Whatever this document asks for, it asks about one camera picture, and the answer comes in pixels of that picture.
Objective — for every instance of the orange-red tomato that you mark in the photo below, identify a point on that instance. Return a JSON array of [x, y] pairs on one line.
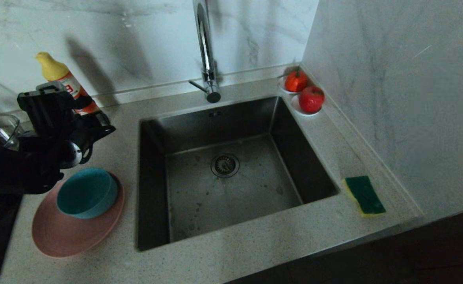
[[296, 81]]

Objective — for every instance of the pink plate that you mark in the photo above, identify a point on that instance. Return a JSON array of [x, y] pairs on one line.
[[64, 238]]

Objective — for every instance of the orange detergent bottle yellow cap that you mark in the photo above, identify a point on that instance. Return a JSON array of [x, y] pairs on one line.
[[56, 69]]

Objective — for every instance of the green and yellow sponge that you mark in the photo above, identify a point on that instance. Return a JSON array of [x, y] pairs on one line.
[[365, 194]]

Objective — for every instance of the clear glass measuring cup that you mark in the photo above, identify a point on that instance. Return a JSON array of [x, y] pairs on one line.
[[7, 125]]

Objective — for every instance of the stainless steel sink basin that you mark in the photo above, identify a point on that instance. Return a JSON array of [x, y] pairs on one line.
[[235, 197]]

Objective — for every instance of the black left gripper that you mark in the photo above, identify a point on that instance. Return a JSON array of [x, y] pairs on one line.
[[48, 114]]

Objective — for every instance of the chrome faucet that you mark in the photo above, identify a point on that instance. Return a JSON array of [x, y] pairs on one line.
[[206, 51]]

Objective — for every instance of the teal bowl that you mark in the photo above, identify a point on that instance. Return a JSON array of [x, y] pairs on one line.
[[85, 193]]

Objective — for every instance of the round metal drain strainer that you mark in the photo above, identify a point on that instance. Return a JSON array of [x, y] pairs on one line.
[[225, 165]]

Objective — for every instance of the red apple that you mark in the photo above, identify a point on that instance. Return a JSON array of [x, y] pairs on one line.
[[311, 99]]

